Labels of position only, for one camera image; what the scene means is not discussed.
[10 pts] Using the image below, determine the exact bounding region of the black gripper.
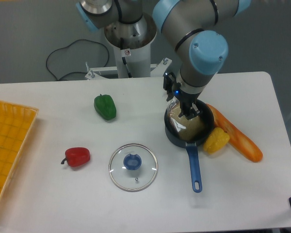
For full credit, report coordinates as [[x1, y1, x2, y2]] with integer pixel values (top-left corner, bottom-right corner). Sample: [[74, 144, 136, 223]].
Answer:
[[163, 72, 203, 120]]

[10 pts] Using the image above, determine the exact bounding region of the toast slice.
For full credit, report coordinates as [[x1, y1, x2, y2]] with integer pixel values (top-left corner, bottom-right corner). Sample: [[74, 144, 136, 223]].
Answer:
[[167, 99, 206, 141]]

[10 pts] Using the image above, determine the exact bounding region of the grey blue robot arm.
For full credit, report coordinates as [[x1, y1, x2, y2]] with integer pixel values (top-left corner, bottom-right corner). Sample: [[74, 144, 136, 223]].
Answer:
[[76, 0, 251, 119]]

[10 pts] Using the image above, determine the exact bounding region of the yellow bell pepper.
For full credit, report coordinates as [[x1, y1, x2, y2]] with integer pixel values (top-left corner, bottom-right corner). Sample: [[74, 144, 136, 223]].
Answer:
[[203, 127, 230, 154]]

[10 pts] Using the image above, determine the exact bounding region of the orange baguette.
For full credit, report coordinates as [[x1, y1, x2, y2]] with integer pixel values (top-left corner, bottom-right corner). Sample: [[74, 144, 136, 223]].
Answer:
[[208, 104, 263, 163]]

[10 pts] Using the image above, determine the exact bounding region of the glass lid blue knob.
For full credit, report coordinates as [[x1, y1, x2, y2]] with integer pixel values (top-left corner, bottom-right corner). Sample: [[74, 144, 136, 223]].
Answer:
[[108, 143, 158, 192]]

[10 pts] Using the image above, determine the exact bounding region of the green bell pepper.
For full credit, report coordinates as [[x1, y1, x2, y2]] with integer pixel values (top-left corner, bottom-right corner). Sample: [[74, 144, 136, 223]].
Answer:
[[94, 94, 117, 120]]

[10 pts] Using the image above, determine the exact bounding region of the red bell pepper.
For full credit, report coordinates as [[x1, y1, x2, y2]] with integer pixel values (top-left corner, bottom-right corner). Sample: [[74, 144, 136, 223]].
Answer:
[[61, 147, 90, 167]]

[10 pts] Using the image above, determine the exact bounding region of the yellow woven basket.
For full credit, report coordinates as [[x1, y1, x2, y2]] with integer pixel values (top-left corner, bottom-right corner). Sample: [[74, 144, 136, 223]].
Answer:
[[0, 100, 39, 202]]

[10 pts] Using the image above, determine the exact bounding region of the dark pot blue handle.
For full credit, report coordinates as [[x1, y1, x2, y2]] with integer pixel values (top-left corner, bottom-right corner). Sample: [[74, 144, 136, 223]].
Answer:
[[164, 98, 214, 193]]

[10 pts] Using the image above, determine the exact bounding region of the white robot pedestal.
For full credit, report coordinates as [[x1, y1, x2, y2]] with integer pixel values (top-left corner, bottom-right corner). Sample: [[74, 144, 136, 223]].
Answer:
[[85, 13, 172, 80]]

